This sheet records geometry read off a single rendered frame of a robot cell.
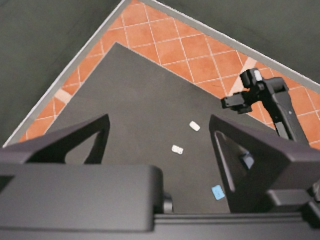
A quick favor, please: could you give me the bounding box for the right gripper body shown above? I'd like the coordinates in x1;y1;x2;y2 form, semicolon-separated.
233;91;253;114

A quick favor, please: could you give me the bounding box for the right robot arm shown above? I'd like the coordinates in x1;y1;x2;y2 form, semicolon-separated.
220;67;320;206

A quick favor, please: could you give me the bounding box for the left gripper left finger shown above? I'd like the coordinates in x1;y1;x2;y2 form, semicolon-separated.
0;113;110;164

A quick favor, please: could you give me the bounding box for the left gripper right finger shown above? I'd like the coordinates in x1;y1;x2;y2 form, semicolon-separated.
209;114;320;213

